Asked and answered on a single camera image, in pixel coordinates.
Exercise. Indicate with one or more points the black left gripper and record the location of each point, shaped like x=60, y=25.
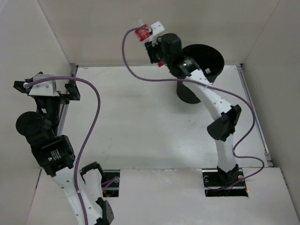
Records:
x=64, y=98

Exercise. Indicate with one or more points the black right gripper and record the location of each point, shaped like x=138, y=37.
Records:
x=150, y=49

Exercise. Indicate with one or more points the red label clear bottle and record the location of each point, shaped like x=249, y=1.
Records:
x=143, y=34

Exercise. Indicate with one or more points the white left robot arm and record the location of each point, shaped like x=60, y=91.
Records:
x=54, y=152

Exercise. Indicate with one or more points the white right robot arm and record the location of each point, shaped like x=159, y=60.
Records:
x=196, y=67

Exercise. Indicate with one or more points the black ribbed plastic bin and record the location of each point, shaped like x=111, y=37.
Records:
x=206, y=57

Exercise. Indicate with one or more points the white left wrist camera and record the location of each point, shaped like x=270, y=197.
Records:
x=43, y=89

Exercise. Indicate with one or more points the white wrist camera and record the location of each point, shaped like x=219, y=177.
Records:
x=157, y=30
x=43, y=89

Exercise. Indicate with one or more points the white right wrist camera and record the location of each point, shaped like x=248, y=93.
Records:
x=157, y=30

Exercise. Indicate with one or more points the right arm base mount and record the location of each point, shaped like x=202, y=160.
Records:
x=215, y=187

